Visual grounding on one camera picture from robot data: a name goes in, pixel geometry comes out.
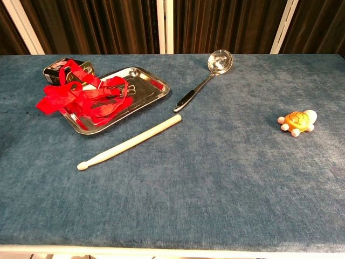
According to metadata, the red fabric lanyard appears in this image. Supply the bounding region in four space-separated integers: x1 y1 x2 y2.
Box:
35 59 134 126

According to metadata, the orange toy turtle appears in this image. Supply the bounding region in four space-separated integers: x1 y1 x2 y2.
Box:
277 110 318 139

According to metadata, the stainless steel rectangular tray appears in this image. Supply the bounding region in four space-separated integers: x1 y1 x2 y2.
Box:
58 66 171 135

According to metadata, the stainless steel soup ladle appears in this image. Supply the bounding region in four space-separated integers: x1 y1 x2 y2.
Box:
173 49 233 113

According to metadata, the white slotted upright post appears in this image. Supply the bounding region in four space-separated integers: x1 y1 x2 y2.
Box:
156 0 175 54
270 0 300 54
2 0 45 56

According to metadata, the black rectangular tin can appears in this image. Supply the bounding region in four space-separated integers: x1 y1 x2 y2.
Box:
43 57 95 87

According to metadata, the dark brown curtain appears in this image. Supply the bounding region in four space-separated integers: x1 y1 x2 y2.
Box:
0 0 345 56

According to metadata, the blue fabric tablecloth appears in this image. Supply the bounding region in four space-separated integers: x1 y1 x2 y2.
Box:
0 53 345 254

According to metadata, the metal binder clip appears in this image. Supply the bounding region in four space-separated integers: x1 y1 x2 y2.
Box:
118 84 136 97

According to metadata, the cream wooden drumstick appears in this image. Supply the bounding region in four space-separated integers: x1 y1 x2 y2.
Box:
77 114 183 172

